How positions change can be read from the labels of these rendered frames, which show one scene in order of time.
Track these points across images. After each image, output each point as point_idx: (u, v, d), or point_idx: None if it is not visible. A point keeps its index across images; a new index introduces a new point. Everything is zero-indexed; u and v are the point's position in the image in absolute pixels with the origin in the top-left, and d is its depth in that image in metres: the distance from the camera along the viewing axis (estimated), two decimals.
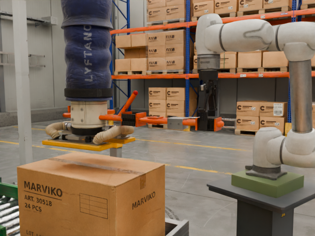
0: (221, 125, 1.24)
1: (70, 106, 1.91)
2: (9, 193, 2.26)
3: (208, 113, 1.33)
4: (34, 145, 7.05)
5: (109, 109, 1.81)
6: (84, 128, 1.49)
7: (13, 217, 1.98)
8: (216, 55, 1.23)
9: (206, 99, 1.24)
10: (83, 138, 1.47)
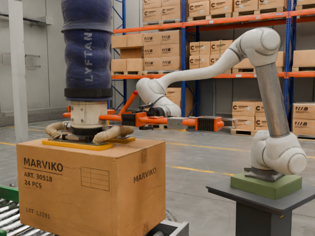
0: (221, 125, 1.24)
1: (70, 106, 1.91)
2: (8, 196, 2.25)
3: None
4: None
5: (109, 109, 1.81)
6: (84, 128, 1.49)
7: (13, 221, 1.98)
8: None
9: None
10: (83, 138, 1.47)
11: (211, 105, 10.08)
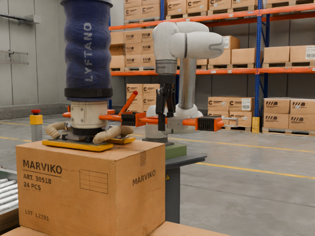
0: (221, 125, 1.24)
1: (70, 106, 1.91)
2: None
3: (167, 114, 1.41)
4: (10, 138, 7.36)
5: (109, 109, 1.81)
6: (84, 128, 1.49)
7: None
8: (172, 61, 1.31)
9: (163, 102, 1.33)
10: (83, 138, 1.47)
11: None
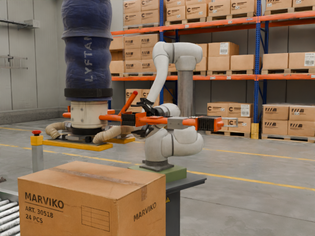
0: (221, 125, 1.24)
1: (70, 106, 1.91)
2: None
3: (142, 106, 1.46)
4: (9, 145, 7.37)
5: (109, 109, 1.81)
6: (84, 128, 1.49)
7: None
8: None
9: (144, 127, 1.53)
10: (83, 138, 1.47)
11: None
